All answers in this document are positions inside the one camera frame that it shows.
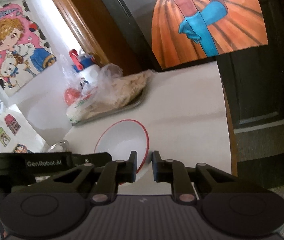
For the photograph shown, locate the large white red-rimmed bowl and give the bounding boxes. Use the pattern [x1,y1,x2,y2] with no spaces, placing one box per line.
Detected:
[94,119,150,180]

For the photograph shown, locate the clear glass bowl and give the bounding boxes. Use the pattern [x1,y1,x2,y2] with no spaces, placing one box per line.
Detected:
[47,140,69,153]

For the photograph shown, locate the houses drawing paper sheet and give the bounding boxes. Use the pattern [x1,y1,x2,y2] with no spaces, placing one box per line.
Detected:
[0,105,49,153]

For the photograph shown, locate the white green packaged food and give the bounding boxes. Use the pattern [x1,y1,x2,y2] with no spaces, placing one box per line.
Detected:
[66,95,99,125]

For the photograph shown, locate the metal tray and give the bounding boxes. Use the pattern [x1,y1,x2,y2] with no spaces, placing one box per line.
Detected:
[72,85,149,126]

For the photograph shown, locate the clear plastic bag of flatbread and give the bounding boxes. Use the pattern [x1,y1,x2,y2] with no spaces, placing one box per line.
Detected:
[60,55,155,113]

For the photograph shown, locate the red round lid container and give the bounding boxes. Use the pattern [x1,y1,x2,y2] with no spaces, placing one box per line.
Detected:
[63,88,81,106]

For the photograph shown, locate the white bottle red blue cap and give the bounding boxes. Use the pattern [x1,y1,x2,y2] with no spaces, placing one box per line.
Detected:
[69,49,100,91]

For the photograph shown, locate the cartoon girl bear poster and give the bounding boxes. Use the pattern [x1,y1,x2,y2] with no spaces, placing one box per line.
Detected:
[0,0,56,97]

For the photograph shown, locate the dark wooden door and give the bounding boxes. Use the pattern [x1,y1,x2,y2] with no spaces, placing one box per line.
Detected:
[217,0,284,190]

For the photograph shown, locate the orange dress painting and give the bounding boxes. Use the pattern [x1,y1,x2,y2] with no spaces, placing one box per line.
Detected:
[120,0,268,69]

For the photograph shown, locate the wooden door frame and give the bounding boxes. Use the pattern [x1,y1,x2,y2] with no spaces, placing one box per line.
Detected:
[53,0,142,75]

